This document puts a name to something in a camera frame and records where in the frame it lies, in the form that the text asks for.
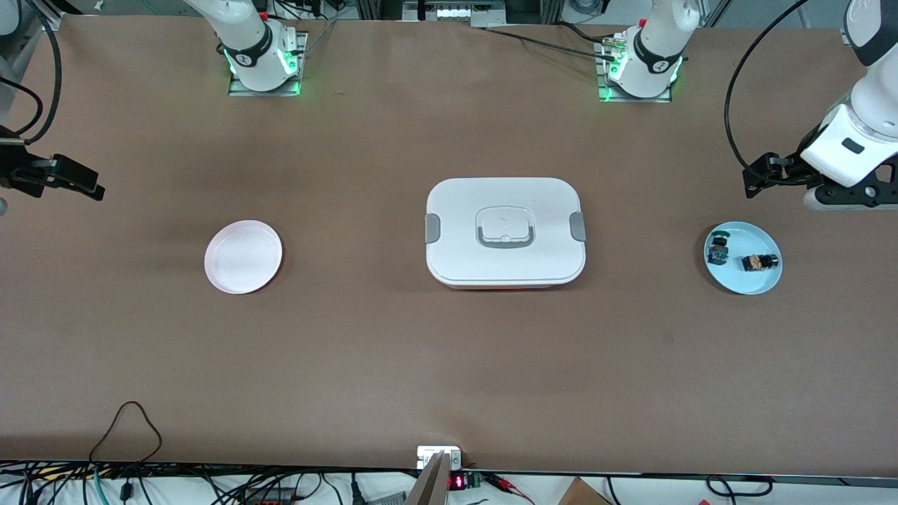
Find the red digit display module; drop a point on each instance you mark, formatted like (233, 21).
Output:
(457, 482)

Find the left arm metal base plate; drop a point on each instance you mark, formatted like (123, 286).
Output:
(635, 99)

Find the light blue round plate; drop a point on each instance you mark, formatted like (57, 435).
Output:
(744, 282)

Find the black orange power strip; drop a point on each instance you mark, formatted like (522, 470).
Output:
(270, 498)

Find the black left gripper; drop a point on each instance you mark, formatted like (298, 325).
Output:
(784, 170)

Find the small white socket box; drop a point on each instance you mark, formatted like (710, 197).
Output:
(428, 456)

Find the grey metal bar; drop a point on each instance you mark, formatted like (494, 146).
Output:
(429, 487)

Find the blue push-button switch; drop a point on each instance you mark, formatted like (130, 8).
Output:
(717, 252)

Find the grey power adapter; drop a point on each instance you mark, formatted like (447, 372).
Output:
(386, 499)

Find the silver control box with lights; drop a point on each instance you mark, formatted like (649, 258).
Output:
(456, 12)

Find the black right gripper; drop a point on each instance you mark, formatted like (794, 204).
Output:
(15, 170)

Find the brown cardboard piece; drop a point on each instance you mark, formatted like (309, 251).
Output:
(581, 494)

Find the white lunch box grey latches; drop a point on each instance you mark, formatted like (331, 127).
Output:
(505, 203)

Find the pink round plate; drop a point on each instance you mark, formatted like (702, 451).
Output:
(231, 270)

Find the orange push-button switch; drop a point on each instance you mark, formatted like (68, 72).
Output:
(756, 263)

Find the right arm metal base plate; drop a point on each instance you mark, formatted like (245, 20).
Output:
(266, 92)

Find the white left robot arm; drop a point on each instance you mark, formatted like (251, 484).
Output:
(656, 49)

